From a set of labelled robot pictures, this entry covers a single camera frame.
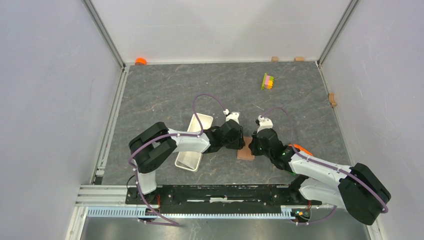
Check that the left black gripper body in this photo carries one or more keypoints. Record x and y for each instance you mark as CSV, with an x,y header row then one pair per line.
x,y
235,143

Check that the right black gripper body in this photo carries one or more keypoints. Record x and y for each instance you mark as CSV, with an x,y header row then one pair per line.
x,y
256,149

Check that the brown leather card holder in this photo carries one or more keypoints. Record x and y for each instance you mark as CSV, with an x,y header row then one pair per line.
x,y
245,153

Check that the white rectangular tray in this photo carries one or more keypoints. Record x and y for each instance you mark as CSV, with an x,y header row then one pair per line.
x,y
190,148

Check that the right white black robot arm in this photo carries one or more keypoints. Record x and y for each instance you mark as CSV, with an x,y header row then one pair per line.
x,y
353,188

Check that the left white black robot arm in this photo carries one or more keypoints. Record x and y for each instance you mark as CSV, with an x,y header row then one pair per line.
x,y
154,145

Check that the orange horseshoe toy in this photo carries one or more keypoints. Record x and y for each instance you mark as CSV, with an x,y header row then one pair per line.
x,y
300,151

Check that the colourful toy brick stack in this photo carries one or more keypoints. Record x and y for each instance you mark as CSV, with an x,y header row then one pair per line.
x,y
267,82

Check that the curved wooden piece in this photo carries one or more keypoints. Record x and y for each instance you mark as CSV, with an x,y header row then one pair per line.
x,y
332,100

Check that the orange round cap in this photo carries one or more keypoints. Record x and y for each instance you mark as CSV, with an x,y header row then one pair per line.
x,y
140,61

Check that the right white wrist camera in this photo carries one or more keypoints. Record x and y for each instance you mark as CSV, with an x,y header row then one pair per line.
x,y
263,123

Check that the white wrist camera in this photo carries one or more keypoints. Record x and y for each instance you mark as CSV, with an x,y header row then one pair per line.
x,y
263,123
234,116

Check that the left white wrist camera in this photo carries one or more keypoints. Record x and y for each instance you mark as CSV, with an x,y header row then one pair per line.
x,y
234,116

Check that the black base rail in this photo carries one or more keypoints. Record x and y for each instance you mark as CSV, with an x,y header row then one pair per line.
x,y
225,199

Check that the blue-white cable duct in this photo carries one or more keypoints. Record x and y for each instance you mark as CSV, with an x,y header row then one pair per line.
x,y
145,213

